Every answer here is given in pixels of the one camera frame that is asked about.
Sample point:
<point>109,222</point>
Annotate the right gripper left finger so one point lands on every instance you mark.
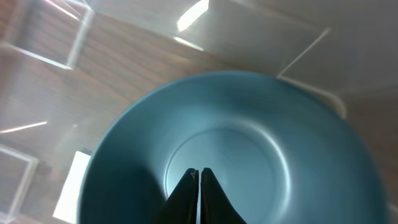
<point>181,206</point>

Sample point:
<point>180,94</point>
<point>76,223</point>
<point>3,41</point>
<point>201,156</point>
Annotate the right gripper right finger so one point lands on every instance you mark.
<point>215,206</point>

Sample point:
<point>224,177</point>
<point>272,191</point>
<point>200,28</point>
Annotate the dark blue bowl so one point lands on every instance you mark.
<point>279,154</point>

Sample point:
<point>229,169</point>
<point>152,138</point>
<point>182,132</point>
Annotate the white label in container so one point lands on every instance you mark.
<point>66,207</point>

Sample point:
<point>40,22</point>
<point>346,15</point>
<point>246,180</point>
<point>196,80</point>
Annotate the clear plastic storage container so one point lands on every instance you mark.
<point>70,69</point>

